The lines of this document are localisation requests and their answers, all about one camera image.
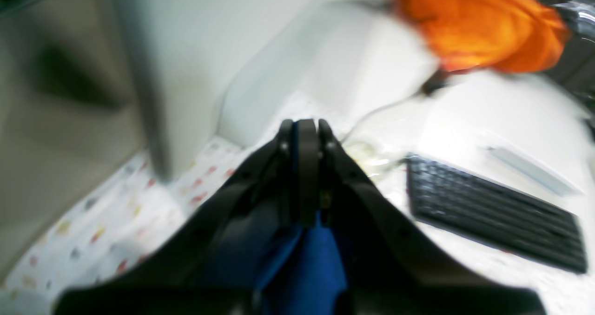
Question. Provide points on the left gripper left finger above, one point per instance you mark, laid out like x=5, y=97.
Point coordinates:
x=266, y=174

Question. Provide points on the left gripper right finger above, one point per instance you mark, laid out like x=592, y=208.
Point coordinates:
x=381, y=248

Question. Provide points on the dark blue t-shirt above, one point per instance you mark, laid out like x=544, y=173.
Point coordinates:
x=281, y=269

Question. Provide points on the black computer keyboard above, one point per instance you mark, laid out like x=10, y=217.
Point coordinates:
x=495, y=215

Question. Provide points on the white flat bar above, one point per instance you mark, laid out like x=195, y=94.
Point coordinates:
x=534, y=169

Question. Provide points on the terrazzo patterned table cloth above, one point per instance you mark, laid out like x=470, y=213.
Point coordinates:
x=133, y=215

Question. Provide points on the grey monitor edge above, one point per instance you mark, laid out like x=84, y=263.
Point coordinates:
x=183, y=55

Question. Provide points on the orange cloth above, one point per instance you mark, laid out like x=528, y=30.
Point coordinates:
x=510, y=36

